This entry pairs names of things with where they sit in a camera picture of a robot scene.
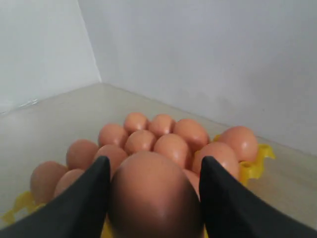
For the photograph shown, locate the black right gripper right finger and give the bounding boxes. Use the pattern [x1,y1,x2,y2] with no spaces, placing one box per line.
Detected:
[199,156,317,238]

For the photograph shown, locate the yellow plastic egg tray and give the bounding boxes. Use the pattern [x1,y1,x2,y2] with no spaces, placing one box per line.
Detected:
[0,144,275,238]

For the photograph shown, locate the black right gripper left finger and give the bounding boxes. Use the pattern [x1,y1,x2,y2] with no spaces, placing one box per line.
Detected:
[0,156,110,238]

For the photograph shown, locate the brown egg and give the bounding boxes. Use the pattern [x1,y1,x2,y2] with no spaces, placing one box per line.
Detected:
[108,151,204,238]
[123,112,149,134]
[53,169,84,198]
[124,130,157,155]
[30,161,68,204]
[98,123,128,148]
[93,144,128,178]
[218,126,258,161]
[183,169,200,198]
[153,133,191,169]
[173,119,210,153]
[148,114,175,137]
[192,142,240,179]
[66,139,99,170]

